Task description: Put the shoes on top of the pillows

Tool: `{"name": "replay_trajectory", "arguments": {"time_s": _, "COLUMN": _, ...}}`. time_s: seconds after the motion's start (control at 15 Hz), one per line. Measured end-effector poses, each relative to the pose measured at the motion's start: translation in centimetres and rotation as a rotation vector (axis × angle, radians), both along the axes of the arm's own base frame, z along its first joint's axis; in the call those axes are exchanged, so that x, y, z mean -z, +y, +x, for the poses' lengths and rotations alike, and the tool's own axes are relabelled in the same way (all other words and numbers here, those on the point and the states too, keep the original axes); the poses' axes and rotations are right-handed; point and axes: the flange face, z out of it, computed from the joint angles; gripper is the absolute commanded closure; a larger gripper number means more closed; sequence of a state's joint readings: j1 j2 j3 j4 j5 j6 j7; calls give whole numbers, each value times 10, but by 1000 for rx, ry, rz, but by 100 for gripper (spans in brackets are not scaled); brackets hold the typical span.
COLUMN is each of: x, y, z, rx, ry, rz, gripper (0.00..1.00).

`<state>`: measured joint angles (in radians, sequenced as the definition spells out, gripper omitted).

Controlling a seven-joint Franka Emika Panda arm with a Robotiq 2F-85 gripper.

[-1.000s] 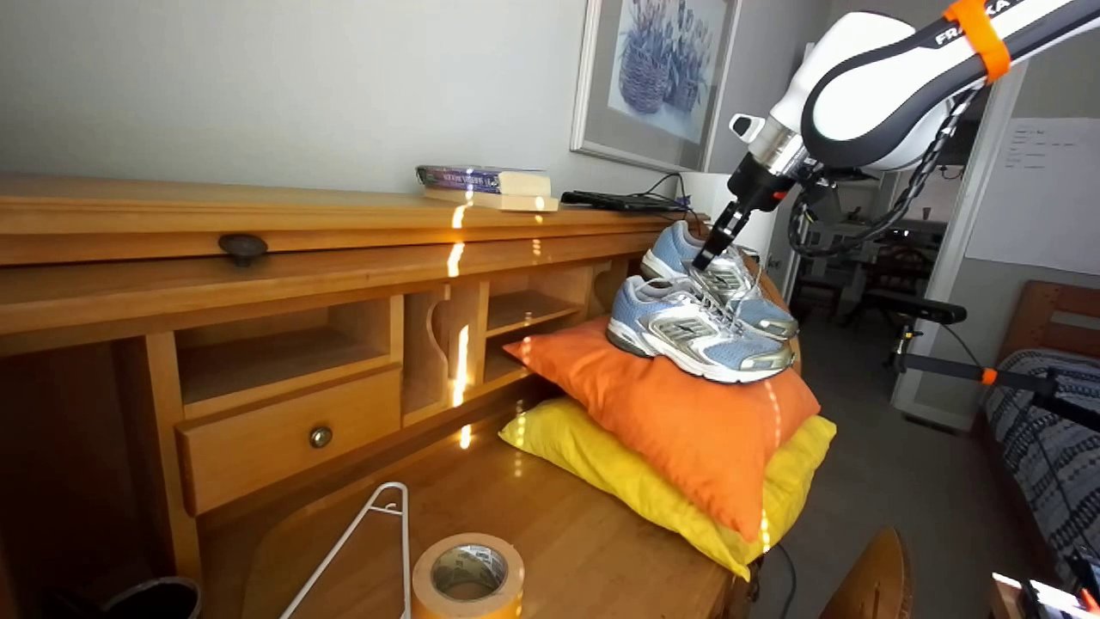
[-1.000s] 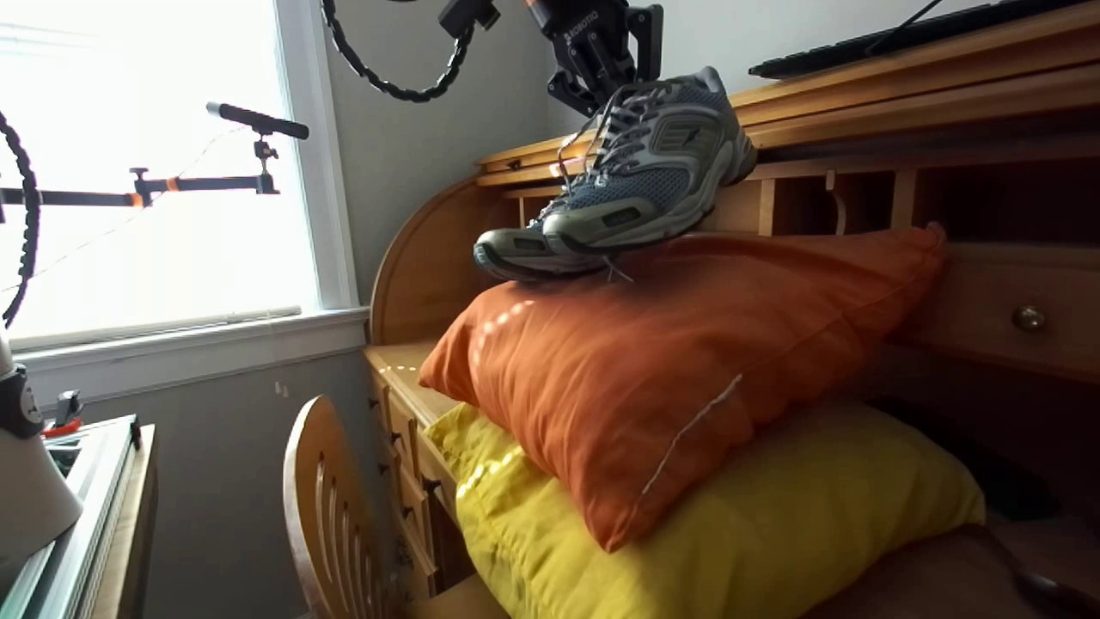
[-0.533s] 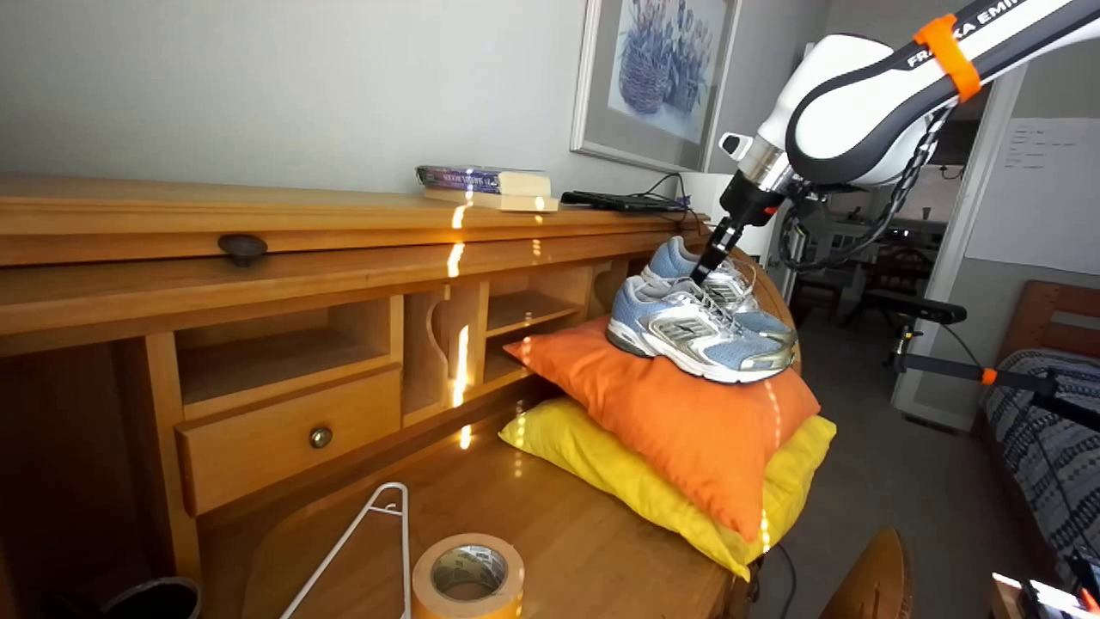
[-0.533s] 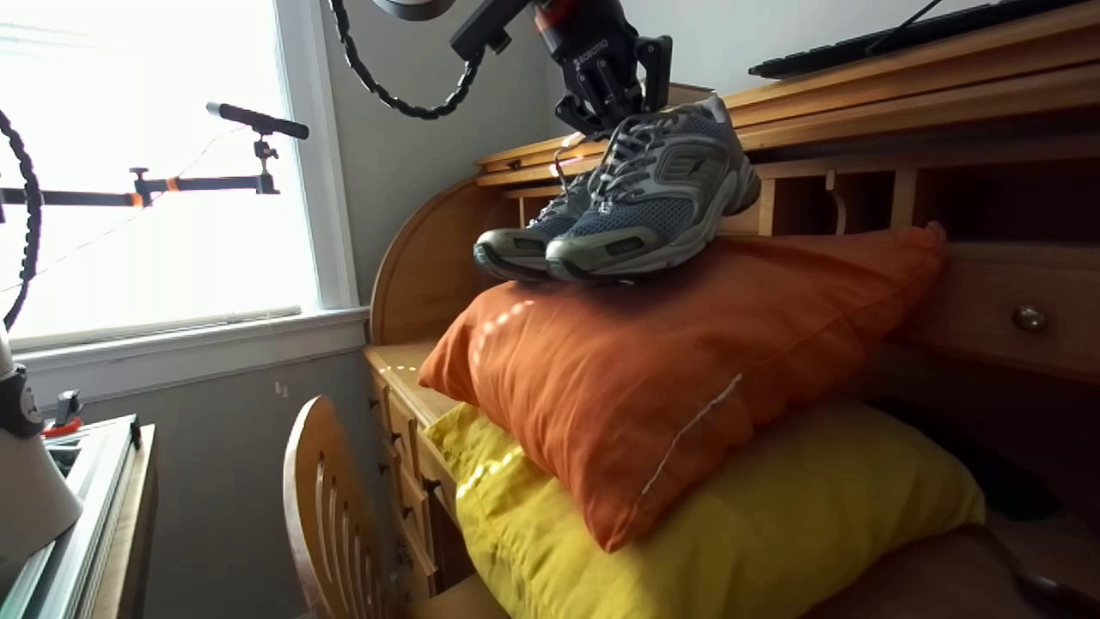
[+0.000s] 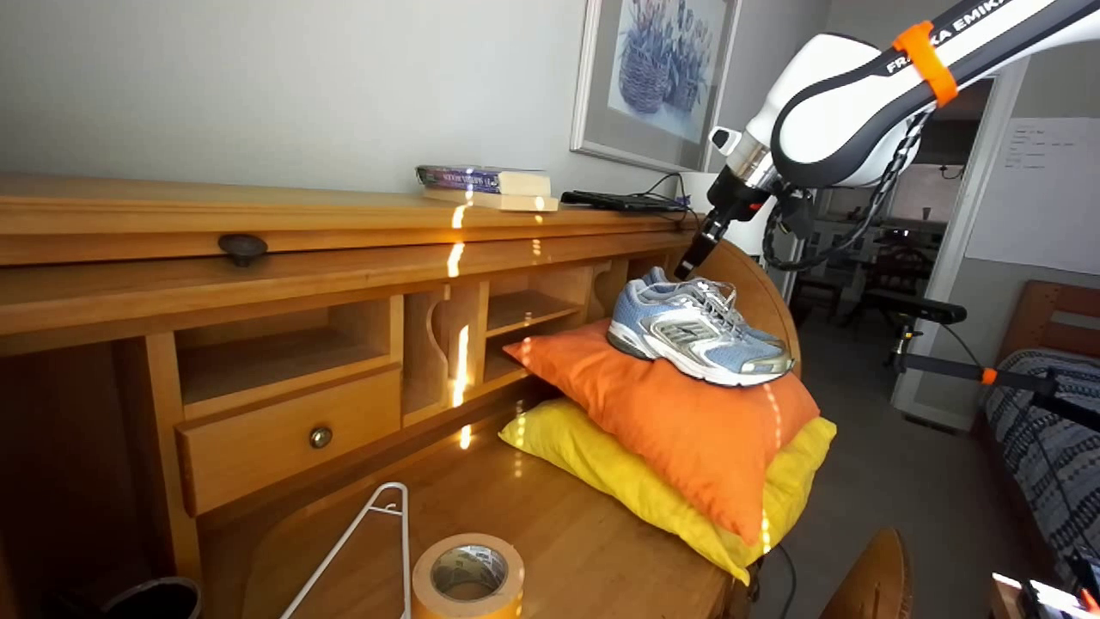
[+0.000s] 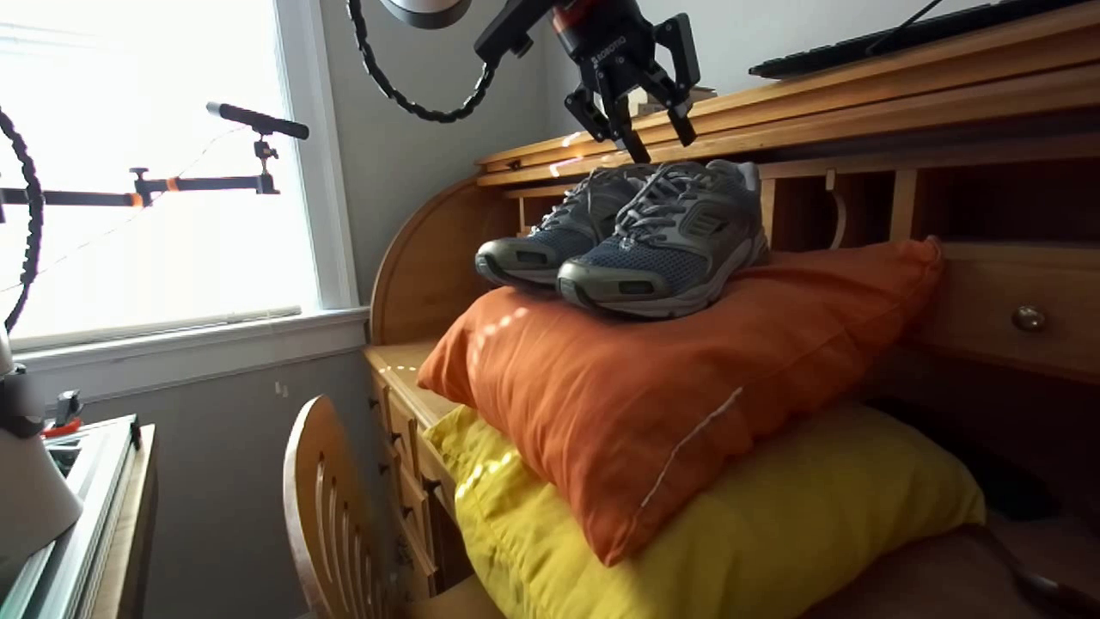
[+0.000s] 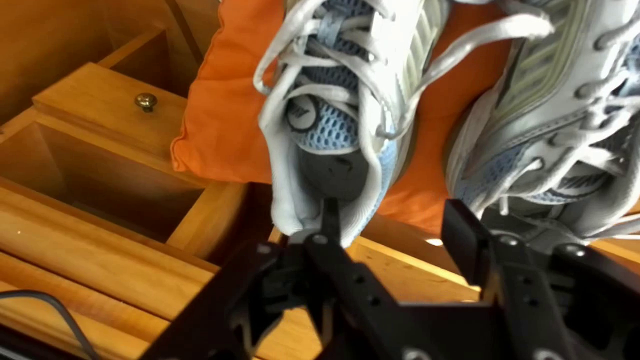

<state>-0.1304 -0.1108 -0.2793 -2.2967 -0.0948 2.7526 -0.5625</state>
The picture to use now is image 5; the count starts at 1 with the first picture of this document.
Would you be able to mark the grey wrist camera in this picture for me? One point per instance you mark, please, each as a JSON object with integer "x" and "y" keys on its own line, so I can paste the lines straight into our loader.
{"x": 722, "y": 138}

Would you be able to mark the wooden roll-top desk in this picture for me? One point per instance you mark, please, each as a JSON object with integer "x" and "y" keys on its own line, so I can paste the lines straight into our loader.
{"x": 104, "y": 296}

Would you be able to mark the black waste bin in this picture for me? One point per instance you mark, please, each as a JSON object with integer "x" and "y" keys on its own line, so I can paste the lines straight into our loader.
{"x": 156, "y": 604}

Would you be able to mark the white door frame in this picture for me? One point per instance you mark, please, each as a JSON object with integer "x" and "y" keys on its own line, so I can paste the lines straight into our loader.
{"x": 930, "y": 382}

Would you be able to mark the round metal drawer knob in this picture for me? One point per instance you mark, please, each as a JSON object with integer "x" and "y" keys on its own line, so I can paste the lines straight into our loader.
{"x": 320, "y": 437}

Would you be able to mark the black stereo camera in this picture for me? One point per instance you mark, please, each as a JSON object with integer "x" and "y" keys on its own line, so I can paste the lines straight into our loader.
{"x": 917, "y": 308}

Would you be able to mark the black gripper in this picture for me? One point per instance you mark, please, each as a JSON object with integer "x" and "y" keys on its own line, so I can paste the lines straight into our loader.
{"x": 732, "y": 197}

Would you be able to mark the blue grey running shoe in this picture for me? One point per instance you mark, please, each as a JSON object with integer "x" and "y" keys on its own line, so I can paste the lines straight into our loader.
{"x": 654, "y": 275}
{"x": 700, "y": 337}

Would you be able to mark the tan packing tape roll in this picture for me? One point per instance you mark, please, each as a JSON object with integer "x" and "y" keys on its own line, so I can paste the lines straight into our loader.
{"x": 434, "y": 587}

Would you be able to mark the black camera boom stand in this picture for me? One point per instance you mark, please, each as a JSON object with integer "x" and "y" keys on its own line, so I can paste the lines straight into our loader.
{"x": 946, "y": 366}

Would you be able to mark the cream book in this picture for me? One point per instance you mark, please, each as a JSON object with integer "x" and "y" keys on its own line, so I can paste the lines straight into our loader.
{"x": 528, "y": 190}

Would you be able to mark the wooden bed headboard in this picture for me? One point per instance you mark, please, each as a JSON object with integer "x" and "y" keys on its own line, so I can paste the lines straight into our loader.
{"x": 1061, "y": 314}

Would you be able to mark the orange pillow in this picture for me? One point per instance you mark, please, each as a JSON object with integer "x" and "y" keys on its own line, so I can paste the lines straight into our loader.
{"x": 690, "y": 448}

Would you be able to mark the framed blue flower picture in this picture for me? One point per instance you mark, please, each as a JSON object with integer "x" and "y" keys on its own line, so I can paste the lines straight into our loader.
{"x": 666, "y": 57}

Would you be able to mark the wooden chair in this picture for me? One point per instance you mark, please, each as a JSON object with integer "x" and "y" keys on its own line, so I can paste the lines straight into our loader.
{"x": 871, "y": 587}

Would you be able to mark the wooden desk drawer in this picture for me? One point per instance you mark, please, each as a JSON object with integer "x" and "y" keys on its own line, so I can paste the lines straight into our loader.
{"x": 262, "y": 440}

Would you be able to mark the black keyboard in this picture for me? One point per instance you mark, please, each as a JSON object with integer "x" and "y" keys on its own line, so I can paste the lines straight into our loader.
{"x": 620, "y": 202}

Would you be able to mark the striped bed blanket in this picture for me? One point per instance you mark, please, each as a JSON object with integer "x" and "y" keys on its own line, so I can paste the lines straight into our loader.
{"x": 1050, "y": 457}

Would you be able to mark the yellow pillow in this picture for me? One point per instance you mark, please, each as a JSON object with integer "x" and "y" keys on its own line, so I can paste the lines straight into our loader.
{"x": 792, "y": 481}

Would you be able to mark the whiteboard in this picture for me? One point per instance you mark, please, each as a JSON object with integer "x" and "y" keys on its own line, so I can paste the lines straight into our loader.
{"x": 1042, "y": 194}

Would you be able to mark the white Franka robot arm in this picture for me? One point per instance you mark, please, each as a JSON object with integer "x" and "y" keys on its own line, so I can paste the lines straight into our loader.
{"x": 836, "y": 103}

